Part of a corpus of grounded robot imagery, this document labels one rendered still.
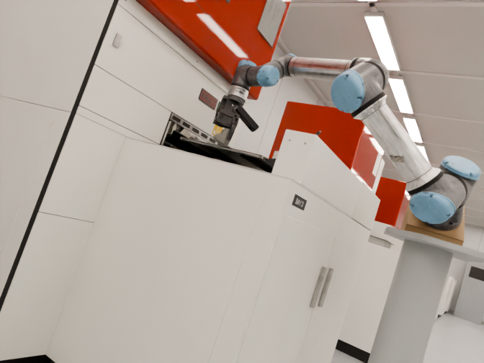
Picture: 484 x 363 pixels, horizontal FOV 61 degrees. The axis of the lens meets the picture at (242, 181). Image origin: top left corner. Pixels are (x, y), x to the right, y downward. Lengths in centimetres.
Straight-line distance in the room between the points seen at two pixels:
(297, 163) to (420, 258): 59
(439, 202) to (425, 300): 36
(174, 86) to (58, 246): 68
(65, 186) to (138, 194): 21
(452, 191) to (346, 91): 43
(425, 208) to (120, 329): 95
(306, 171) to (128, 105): 64
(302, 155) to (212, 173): 26
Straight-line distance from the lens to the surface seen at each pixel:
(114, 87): 136
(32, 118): 145
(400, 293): 150
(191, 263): 113
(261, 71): 153
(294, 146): 112
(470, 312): 1368
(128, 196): 132
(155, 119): 149
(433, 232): 152
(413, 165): 131
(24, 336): 145
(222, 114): 156
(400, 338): 150
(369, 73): 131
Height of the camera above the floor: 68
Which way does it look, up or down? 5 degrees up
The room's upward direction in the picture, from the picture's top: 19 degrees clockwise
